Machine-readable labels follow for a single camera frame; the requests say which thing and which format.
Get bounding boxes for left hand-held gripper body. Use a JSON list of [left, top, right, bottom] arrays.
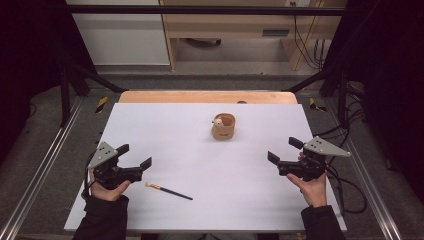
[[87, 141, 144, 191]]

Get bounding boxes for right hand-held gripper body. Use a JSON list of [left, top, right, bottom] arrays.
[[277, 136, 352, 183]]

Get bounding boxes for black pen with tan end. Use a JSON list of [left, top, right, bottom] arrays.
[[145, 181, 194, 201]]

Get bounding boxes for tan pen holder cup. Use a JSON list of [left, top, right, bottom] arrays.
[[211, 112, 237, 141]]

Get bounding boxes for person's left hand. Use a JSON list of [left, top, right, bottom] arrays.
[[89, 168, 132, 202]]

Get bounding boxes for person's right hand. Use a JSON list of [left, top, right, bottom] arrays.
[[286, 152, 329, 208]]

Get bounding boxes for yellow and black tape piece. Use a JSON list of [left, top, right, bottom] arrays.
[[95, 96, 110, 114], [308, 97, 328, 113]]

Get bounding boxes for black metal stand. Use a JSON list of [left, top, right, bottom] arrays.
[[285, 64, 350, 128], [59, 63, 128, 128]]

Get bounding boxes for white cabinet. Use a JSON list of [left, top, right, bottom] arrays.
[[65, 0, 171, 66]]

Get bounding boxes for grey desk label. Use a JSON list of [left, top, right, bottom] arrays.
[[261, 29, 290, 37]]

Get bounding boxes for black curtain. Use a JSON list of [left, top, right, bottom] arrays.
[[0, 0, 98, 163], [320, 0, 424, 203]]

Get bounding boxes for light wooden desk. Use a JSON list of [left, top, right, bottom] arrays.
[[159, 0, 348, 72]]

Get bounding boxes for left hand-held gripper cable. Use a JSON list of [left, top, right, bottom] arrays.
[[81, 151, 98, 201]]

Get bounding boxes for hand-held gripper cable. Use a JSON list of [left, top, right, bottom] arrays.
[[324, 164, 368, 215], [81, 151, 98, 201]]

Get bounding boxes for bundle of black floor cables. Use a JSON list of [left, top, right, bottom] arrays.
[[313, 81, 366, 168]]

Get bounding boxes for right hand-held gripper cable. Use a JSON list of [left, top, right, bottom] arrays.
[[324, 164, 368, 215]]

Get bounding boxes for aluminium rail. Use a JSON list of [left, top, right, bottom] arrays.
[[324, 99, 404, 240], [0, 96, 85, 240]]

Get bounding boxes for black cables at desk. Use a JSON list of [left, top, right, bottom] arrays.
[[291, 1, 327, 71]]

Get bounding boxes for black horizontal frame bar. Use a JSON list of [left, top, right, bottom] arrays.
[[66, 4, 346, 17]]

